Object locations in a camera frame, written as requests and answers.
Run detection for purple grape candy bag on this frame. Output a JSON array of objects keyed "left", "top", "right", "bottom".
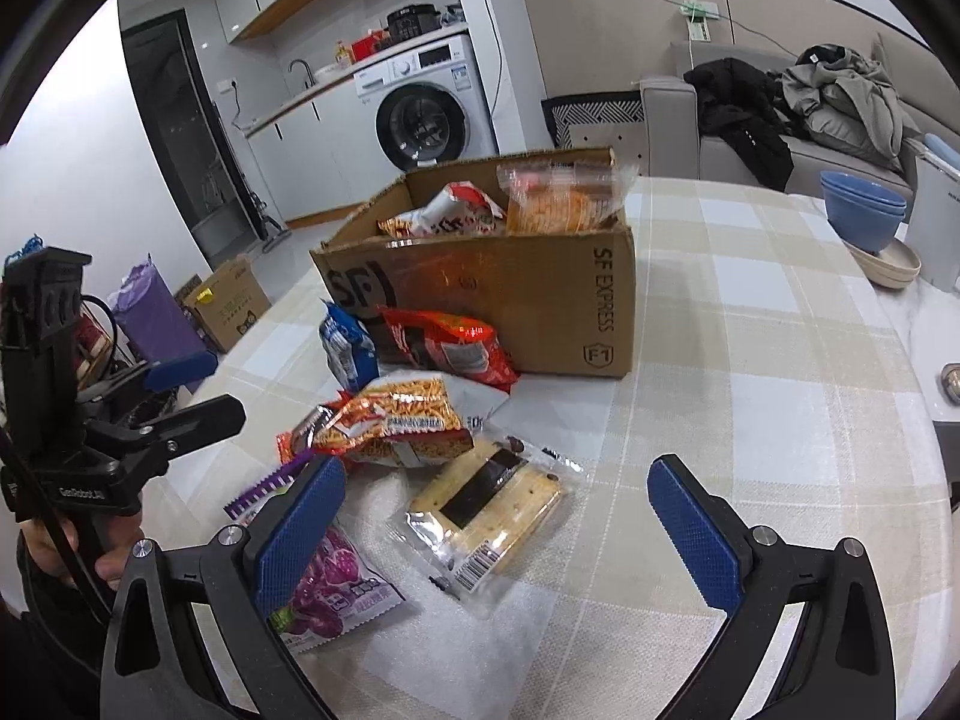
[{"left": 223, "top": 450, "right": 405, "bottom": 653}]

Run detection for blue Oreo cookie pack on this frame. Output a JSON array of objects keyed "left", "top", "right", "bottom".
[{"left": 319, "top": 301, "right": 379, "bottom": 394}]

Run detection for fried noodle stick snack bag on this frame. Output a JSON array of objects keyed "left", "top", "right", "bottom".
[{"left": 309, "top": 371, "right": 509, "bottom": 468}]

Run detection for small red snack pack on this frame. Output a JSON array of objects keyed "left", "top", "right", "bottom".
[{"left": 379, "top": 305, "right": 519, "bottom": 394}]

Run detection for clear seaweed cracker pack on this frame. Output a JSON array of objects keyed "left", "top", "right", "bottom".
[{"left": 391, "top": 427, "right": 587, "bottom": 605}]

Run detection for orange bread clear bag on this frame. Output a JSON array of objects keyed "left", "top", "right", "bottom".
[{"left": 498, "top": 161, "right": 640, "bottom": 234}]

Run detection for red Oreo pack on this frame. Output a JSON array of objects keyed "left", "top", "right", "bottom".
[{"left": 275, "top": 403, "right": 337, "bottom": 463}]

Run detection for white red snack bag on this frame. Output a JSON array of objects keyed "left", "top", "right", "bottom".
[{"left": 377, "top": 182, "right": 506, "bottom": 239}]

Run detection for person's left hand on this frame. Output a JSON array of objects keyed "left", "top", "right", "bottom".
[{"left": 17, "top": 512, "right": 147, "bottom": 592}]

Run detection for purple trash bag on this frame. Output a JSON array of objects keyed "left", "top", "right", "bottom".
[{"left": 107, "top": 257, "right": 208, "bottom": 362}]

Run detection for small cardboard box on floor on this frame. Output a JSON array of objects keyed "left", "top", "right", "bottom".
[{"left": 184, "top": 255, "right": 272, "bottom": 353}]

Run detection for white kitchen cabinets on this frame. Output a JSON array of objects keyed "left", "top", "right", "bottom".
[{"left": 247, "top": 82, "right": 400, "bottom": 221}]

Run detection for white washing machine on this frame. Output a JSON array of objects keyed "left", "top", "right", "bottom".
[{"left": 353, "top": 31, "right": 498, "bottom": 172}]

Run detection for SF cardboard box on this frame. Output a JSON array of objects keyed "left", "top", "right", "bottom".
[{"left": 311, "top": 148, "right": 636, "bottom": 379}]

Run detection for beige plates stack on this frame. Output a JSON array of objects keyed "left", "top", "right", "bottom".
[{"left": 844, "top": 238, "right": 921, "bottom": 291}]

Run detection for white electric kettle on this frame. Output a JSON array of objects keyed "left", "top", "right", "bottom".
[{"left": 905, "top": 142, "right": 960, "bottom": 293}]

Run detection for blue bowls stack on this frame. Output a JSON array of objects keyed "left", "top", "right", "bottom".
[{"left": 820, "top": 171, "right": 908, "bottom": 254}]

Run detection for grey sofa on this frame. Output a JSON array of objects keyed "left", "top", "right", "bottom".
[{"left": 638, "top": 31, "right": 958, "bottom": 199}]

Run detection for black jacket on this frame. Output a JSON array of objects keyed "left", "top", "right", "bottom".
[{"left": 683, "top": 57, "right": 794, "bottom": 190}]

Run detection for grey jacket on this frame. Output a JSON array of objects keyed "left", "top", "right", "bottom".
[{"left": 781, "top": 44, "right": 921, "bottom": 172}]

